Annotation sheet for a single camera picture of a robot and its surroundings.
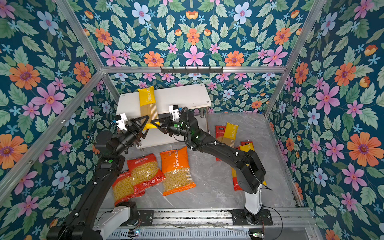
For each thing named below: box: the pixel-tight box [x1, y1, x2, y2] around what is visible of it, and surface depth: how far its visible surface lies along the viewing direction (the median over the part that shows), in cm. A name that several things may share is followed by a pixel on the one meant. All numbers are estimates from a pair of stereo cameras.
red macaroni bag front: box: [127, 153, 166, 188], surface depth 86 cm
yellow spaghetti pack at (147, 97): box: [137, 86, 160, 131], surface depth 75 cm
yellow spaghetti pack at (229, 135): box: [222, 122, 239, 148], surface depth 109 cm
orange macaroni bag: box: [160, 146, 197, 197], surface depth 88 cm
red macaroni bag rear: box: [112, 172, 145, 207], surface depth 80 cm
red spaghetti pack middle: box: [232, 177, 243, 192], surface depth 84 cm
